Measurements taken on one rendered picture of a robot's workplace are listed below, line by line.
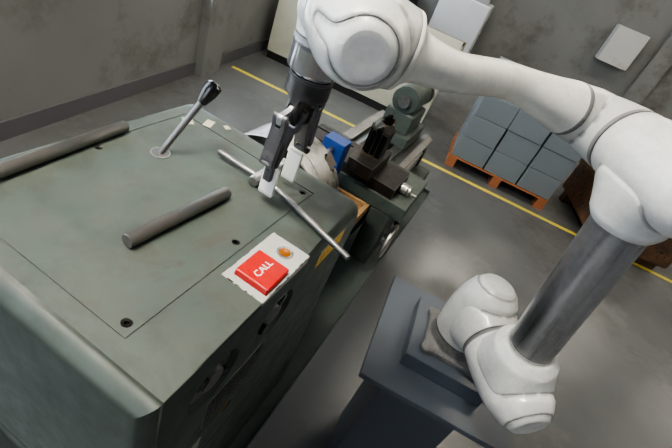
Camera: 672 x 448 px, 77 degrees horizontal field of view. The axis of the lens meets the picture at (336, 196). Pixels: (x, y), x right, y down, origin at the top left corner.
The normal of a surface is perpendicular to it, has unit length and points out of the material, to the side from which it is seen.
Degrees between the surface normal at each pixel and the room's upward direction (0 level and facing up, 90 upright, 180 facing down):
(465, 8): 90
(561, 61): 90
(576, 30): 90
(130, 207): 0
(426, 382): 0
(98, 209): 0
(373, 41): 90
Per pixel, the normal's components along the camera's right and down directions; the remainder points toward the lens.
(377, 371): 0.33, -0.77
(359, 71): 0.01, 0.51
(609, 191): -0.99, 0.03
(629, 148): -0.81, -0.39
